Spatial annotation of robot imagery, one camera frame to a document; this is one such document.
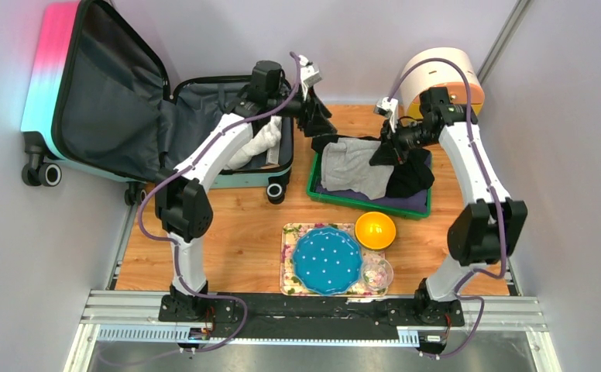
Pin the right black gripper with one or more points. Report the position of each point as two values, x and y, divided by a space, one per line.
389 153

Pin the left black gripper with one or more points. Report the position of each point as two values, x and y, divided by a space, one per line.
314 121

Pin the black garment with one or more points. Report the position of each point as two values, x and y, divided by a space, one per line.
407 179

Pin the grey garment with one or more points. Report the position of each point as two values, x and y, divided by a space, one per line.
345 167

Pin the white garment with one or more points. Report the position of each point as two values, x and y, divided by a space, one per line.
269 136

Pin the navy blue garment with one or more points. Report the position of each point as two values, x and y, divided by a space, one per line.
415 203

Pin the green plastic tray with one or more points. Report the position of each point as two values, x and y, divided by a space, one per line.
315 175

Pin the round pastel mini drawer cabinet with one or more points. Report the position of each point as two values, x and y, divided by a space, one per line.
440 74

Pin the pink and teal kids suitcase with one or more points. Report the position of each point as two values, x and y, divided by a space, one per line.
99 100

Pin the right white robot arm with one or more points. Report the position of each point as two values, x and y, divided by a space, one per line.
485 233

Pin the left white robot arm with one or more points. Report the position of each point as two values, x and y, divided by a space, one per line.
181 201

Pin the orange bowl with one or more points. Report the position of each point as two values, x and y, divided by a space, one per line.
375 231

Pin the small clear glass bowl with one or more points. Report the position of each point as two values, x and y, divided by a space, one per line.
377 273

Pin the blue polka dot plate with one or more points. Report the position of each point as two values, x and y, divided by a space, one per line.
327 261

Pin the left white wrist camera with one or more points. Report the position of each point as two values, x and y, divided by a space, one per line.
309 75

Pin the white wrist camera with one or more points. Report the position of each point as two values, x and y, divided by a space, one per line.
309 75
389 108

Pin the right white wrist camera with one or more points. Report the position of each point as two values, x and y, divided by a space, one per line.
389 108

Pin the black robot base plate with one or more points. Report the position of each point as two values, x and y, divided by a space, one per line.
314 318

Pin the aluminium frame rail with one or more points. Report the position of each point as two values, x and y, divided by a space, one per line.
132 316

